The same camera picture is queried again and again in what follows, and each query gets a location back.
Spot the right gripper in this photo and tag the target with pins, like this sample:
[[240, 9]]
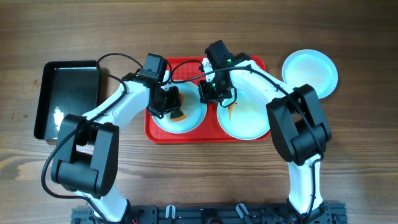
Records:
[[207, 98]]

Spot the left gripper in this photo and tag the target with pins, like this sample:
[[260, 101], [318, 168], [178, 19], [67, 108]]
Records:
[[173, 103]]

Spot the orange green scrub sponge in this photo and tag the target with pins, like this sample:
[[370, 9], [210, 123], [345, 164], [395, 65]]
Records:
[[177, 114]]

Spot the light blue plate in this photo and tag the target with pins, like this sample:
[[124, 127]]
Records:
[[311, 67], [192, 108], [246, 119]]

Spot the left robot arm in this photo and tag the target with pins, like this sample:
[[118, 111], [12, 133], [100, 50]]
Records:
[[85, 160]]

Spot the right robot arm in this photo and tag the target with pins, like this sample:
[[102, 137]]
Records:
[[298, 125]]

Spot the black rectangular water tray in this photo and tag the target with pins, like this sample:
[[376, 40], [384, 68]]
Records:
[[67, 87]]

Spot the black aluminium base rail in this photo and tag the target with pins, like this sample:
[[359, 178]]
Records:
[[270, 213]]

